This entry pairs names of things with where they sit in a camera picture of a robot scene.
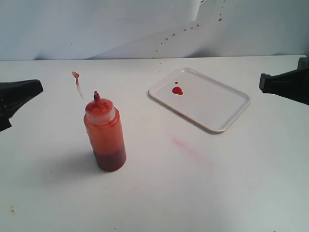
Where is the red sauce squeeze bottle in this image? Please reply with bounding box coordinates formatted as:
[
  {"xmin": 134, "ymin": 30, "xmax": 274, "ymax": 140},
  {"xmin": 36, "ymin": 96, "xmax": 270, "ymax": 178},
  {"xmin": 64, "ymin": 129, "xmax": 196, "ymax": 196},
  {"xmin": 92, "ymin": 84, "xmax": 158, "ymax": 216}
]
[{"xmin": 71, "ymin": 71, "xmax": 127, "ymax": 173}]

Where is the white rectangular tray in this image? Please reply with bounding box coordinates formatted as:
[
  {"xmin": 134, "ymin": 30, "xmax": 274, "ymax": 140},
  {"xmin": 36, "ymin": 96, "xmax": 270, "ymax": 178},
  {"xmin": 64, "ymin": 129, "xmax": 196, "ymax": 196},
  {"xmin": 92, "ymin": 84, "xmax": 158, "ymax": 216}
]
[{"xmin": 149, "ymin": 67, "xmax": 251, "ymax": 133}]

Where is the red sauce blob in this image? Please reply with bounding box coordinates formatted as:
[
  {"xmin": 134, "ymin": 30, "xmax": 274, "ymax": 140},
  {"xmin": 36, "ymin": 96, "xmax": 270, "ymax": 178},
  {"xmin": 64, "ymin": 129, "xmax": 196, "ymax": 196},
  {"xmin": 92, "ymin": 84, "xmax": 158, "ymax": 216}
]
[{"xmin": 172, "ymin": 82, "xmax": 183, "ymax": 95}]

